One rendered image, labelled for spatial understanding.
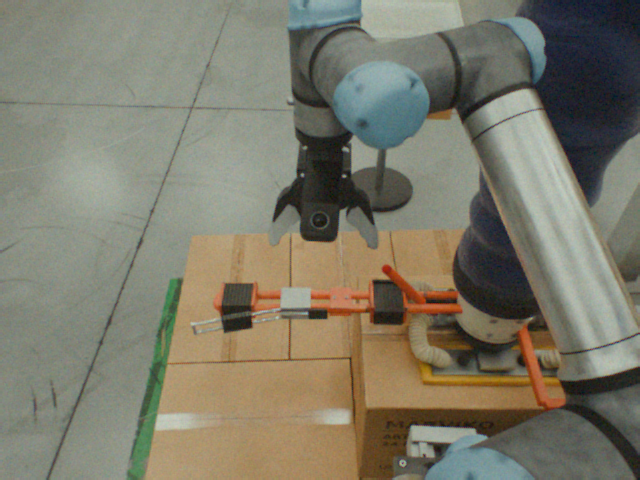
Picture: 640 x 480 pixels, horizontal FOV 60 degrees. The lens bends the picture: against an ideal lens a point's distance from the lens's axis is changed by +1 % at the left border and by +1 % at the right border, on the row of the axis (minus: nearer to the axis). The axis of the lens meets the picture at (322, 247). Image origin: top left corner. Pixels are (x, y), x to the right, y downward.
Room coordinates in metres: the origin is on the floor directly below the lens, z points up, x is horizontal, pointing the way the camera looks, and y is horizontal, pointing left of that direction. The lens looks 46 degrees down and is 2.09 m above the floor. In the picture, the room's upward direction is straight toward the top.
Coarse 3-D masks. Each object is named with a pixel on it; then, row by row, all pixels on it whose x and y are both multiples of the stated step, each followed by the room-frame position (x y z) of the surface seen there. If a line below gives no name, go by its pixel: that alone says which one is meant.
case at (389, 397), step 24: (360, 288) 0.95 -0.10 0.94; (360, 336) 0.81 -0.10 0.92; (384, 336) 0.80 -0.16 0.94; (408, 336) 0.80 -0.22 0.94; (432, 336) 0.80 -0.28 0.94; (456, 336) 0.80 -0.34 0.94; (552, 336) 0.80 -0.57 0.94; (360, 360) 0.77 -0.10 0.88; (384, 360) 0.73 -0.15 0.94; (408, 360) 0.73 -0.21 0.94; (360, 384) 0.73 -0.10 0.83; (384, 384) 0.66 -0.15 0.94; (408, 384) 0.66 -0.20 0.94; (360, 408) 0.68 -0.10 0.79; (384, 408) 0.60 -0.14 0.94; (408, 408) 0.60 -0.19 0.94; (432, 408) 0.60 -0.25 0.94; (456, 408) 0.60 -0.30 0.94; (480, 408) 0.60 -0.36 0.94; (504, 408) 0.60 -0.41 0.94; (528, 408) 0.60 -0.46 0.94; (360, 432) 0.64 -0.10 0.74; (384, 432) 0.60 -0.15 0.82; (408, 432) 0.60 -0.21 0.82; (480, 432) 0.60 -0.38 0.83; (360, 456) 0.60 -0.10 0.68; (384, 456) 0.60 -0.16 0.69
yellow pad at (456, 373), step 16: (448, 352) 0.73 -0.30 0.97; (464, 352) 0.72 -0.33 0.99; (512, 352) 0.73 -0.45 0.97; (432, 368) 0.69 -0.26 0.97; (448, 368) 0.69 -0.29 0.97; (464, 368) 0.69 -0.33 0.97; (432, 384) 0.66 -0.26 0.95; (448, 384) 0.66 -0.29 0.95; (464, 384) 0.66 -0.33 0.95; (480, 384) 0.66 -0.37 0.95; (496, 384) 0.66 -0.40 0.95; (512, 384) 0.66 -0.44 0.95; (528, 384) 0.66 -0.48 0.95
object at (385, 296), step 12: (372, 288) 0.82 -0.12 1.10; (384, 288) 0.83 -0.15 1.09; (396, 288) 0.83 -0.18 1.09; (372, 300) 0.78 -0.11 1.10; (384, 300) 0.79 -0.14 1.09; (396, 300) 0.79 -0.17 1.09; (372, 312) 0.76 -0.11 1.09; (384, 312) 0.76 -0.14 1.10; (396, 312) 0.76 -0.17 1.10; (384, 324) 0.76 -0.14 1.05; (396, 324) 0.76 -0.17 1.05
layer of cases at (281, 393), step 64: (192, 256) 1.45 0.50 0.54; (256, 256) 1.45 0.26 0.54; (320, 256) 1.45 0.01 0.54; (384, 256) 1.45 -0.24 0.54; (448, 256) 1.45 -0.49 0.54; (192, 320) 1.14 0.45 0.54; (320, 320) 1.14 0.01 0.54; (192, 384) 0.90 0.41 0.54; (256, 384) 0.89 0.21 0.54; (320, 384) 0.89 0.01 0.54; (192, 448) 0.69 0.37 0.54; (256, 448) 0.69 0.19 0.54; (320, 448) 0.69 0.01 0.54
